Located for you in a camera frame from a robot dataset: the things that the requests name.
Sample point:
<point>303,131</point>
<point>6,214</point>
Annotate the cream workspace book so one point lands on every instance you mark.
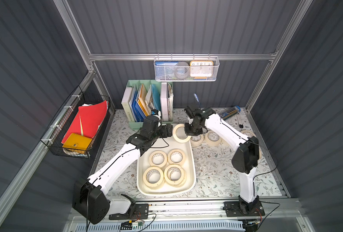
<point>126,103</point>

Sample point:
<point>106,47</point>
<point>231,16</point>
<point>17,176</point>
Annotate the yellow white clock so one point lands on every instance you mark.
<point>201,69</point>

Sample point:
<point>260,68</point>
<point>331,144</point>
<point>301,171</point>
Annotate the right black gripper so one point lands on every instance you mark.
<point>193,127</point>

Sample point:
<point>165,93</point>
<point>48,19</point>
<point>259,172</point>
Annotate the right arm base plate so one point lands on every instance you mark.
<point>243,209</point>

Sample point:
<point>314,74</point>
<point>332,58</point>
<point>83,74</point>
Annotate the grey tape roll in basket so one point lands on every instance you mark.
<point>181,70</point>

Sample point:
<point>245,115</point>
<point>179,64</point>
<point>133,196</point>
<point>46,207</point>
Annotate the white binder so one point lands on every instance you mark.
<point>164,101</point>

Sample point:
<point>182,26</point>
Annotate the white plastic storage tray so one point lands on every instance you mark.
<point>166,145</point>

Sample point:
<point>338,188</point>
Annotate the blue box in basket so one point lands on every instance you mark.
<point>165,70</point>

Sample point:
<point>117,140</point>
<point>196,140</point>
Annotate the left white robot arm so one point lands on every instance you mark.
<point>89,195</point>

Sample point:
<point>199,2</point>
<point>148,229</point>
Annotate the masking tape roll in tray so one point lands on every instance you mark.
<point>158,159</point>
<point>175,175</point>
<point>179,134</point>
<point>153,177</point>

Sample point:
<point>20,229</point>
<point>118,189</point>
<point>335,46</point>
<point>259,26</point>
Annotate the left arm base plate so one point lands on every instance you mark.
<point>136,211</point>

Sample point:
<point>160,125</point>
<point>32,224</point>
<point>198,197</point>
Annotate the green desktop file organizer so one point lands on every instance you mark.
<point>152,98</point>

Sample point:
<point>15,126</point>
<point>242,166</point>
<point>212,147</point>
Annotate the orange folder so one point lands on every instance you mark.
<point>141,100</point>

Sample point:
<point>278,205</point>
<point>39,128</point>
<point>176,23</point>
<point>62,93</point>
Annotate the black wire side basket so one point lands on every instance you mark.
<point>58,129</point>

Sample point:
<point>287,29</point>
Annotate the yellow wallet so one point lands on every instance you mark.
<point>76,144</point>

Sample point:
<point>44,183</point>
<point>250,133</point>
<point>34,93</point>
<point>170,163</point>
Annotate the red folder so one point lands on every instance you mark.
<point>87,120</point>

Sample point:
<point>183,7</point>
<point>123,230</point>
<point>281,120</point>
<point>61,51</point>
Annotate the masking tape roll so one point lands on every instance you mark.
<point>176,156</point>
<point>158,159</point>
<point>153,177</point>
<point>247,134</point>
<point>175,175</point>
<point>179,134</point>
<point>196,140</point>
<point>212,138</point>

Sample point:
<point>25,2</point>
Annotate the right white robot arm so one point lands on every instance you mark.
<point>246,151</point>

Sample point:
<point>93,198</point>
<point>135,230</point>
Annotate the clear pencil jar blue lid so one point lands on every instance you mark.
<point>230,112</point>

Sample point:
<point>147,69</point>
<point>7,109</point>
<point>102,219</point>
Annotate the blue folder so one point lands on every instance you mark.
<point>138,113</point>

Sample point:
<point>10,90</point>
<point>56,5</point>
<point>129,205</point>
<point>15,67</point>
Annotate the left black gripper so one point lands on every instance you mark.
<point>164,130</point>

